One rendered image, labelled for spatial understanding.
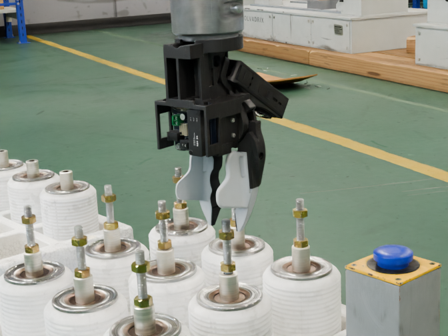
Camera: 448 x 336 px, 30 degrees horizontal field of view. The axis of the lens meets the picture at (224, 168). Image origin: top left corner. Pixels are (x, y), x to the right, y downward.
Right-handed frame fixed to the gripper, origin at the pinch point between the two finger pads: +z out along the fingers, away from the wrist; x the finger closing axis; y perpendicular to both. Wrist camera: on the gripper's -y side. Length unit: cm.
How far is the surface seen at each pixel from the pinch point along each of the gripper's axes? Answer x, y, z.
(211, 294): -1.9, 1.5, 9.5
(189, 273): -8.2, -1.6, 9.3
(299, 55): -207, -316, 31
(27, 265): -24.9, 9.6, 8.3
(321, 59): -185, -305, 31
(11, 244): -59, -12, 19
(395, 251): 18.7, -3.6, 1.7
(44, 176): -61, -22, 9
